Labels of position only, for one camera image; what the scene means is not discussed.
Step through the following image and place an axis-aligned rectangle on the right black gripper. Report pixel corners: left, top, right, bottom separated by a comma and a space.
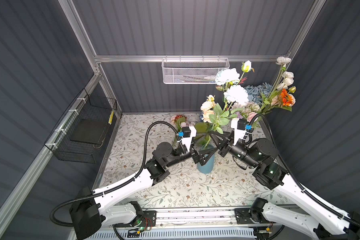
209, 128, 258, 170

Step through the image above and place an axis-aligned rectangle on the blue ceramic vase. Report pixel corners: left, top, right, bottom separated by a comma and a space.
197, 144, 215, 174

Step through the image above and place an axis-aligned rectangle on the blue rose bouquet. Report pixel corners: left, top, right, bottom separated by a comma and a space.
245, 83, 272, 106

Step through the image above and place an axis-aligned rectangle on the pale blue white flower stem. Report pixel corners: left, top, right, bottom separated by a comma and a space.
210, 61, 254, 134

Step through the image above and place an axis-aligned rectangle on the peach rose stem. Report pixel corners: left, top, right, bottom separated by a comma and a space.
271, 86, 297, 108

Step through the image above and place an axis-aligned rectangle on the orange gerbera flower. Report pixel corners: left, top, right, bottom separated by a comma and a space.
278, 89, 296, 112

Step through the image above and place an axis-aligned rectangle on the white ranunculus stem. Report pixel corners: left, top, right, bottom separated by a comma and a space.
260, 57, 294, 114

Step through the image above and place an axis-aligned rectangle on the cream rose stem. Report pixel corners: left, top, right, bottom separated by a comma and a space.
201, 95, 217, 131

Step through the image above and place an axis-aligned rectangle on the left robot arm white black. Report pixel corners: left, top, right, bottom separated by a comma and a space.
69, 142, 217, 240

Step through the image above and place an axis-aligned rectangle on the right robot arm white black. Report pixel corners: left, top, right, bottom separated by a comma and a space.
210, 132, 360, 240

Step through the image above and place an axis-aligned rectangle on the mixed pastel flower bunch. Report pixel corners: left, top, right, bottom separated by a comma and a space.
171, 115, 190, 133

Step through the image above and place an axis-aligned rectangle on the marker pen in basket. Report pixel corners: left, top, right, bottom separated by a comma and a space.
183, 76, 216, 83

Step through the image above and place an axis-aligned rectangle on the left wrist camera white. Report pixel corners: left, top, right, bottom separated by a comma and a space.
178, 126, 197, 151

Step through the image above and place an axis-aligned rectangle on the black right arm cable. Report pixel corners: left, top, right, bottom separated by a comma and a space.
247, 113, 360, 232

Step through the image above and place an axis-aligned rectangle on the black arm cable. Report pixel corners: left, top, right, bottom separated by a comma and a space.
247, 113, 360, 232
49, 120, 181, 227

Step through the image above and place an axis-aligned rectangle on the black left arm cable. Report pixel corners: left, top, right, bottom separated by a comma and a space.
49, 120, 181, 227

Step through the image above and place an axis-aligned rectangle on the white wire mesh basket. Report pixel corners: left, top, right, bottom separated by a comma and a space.
161, 57, 230, 85

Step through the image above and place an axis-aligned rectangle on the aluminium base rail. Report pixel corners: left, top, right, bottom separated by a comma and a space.
74, 206, 328, 240

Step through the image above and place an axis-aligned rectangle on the black wire basket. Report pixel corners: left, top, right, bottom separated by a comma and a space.
45, 91, 118, 164

